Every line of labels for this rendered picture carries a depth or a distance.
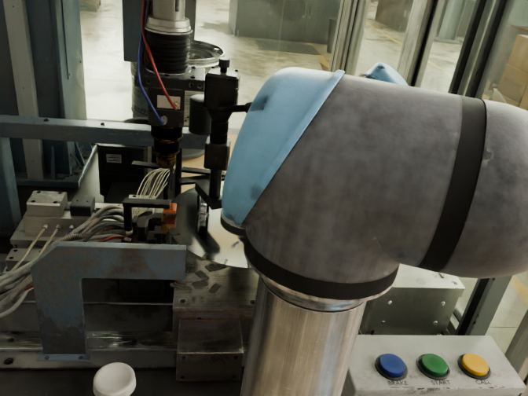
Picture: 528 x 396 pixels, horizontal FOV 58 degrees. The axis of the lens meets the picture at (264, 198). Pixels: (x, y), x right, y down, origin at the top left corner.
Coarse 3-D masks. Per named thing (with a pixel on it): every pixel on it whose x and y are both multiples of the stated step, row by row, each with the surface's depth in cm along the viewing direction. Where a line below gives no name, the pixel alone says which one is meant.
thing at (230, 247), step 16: (192, 192) 105; (176, 208) 99; (192, 208) 99; (176, 224) 93; (192, 224) 94; (208, 224) 95; (176, 240) 89; (192, 240) 89; (208, 240) 90; (224, 240) 90; (240, 240) 91; (208, 256) 86; (224, 256) 86; (240, 256) 87
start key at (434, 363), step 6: (426, 354) 77; (432, 354) 77; (426, 360) 76; (432, 360) 76; (438, 360) 76; (444, 360) 76; (426, 366) 75; (432, 366) 75; (438, 366) 75; (444, 366) 75; (432, 372) 74; (438, 372) 74; (444, 372) 74
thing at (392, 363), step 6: (384, 354) 76; (390, 354) 76; (384, 360) 75; (390, 360) 75; (396, 360) 75; (384, 366) 74; (390, 366) 74; (396, 366) 74; (402, 366) 74; (384, 372) 73; (390, 372) 73; (396, 372) 73; (402, 372) 73
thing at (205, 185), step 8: (216, 176) 89; (200, 184) 95; (208, 184) 96; (216, 184) 90; (200, 192) 94; (208, 192) 92; (216, 192) 91; (200, 200) 98; (208, 200) 92; (216, 200) 90; (208, 208) 97; (216, 208) 91
